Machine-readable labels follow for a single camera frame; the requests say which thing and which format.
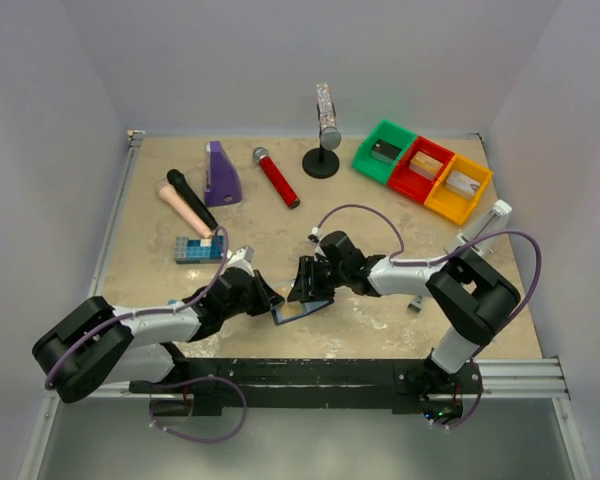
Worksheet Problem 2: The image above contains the blue leather card holder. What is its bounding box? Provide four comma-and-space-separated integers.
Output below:
271, 299, 334, 326

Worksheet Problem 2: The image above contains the gold VIP card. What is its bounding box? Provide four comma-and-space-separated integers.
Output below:
278, 303, 306, 320

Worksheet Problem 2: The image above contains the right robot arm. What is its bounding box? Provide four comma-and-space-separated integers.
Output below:
287, 231, 521, 375

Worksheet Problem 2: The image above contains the dark card in green bin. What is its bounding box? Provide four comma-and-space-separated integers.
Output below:
370, 140, 401, 164

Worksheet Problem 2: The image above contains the tan card in red bin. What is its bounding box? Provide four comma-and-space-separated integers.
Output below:
409, 152, 443, 180

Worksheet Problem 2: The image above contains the white card in yellow bin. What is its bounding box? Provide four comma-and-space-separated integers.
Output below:
445, 170, 481, 199

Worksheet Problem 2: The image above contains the blue grey brick block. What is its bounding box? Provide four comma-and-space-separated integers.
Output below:
173, 236, 224, 265

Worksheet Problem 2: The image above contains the black microphone stand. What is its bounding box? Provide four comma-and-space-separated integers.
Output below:
302, 146, 340, 179

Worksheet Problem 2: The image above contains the purple metronome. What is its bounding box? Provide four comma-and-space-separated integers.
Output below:
204, 141, 243, 207

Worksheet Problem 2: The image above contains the red microphone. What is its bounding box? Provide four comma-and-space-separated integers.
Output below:
252, 147, 300, 209

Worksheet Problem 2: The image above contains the glitter microphone on stand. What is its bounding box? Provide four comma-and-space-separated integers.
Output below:
316, 83, 341, 150

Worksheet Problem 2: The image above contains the red storage bin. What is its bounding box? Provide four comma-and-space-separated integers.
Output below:
388, 136, 453, 204

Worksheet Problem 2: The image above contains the pink microphone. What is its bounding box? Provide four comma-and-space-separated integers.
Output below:
156, 182, 212, 239

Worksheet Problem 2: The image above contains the black microphone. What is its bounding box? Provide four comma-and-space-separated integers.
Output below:
166, 169, 218, 231

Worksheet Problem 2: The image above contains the green storage bin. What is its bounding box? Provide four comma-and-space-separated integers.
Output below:
352, 119, 418, 185

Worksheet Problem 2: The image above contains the yellow storage bin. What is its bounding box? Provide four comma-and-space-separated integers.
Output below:
424, 154, 493, 225

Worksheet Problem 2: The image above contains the white grey metronome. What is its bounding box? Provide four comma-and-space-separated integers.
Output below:
444, 200, 512, 253

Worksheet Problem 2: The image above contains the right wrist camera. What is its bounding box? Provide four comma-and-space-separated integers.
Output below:
308, 226, 325, 257

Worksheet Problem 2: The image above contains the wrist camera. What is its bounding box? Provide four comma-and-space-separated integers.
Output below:
226, 245, 255, 277
308, 226, 325, 257

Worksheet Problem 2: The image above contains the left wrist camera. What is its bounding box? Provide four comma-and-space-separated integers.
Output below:
226, 245, 255, 277

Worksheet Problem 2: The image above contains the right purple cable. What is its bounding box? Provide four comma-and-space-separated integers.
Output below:
312, 203, 542, 430

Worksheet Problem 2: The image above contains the purple cable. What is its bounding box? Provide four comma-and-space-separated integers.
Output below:
43, 225, 251, 444
312, 203, 542, 430

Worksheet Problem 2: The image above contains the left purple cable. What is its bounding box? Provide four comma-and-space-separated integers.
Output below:
43, 225, 251, 444

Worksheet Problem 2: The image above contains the aluminium left frame rail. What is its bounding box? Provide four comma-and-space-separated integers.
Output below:
87, 130, 146, 298

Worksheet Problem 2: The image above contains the aluminium frame rail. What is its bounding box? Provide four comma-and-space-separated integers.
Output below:
87, 130, 146, 298
43, 355, 571, 401

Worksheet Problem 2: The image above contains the aluminium front frame rail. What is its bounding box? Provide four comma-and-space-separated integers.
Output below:
43, 355, 571, 401

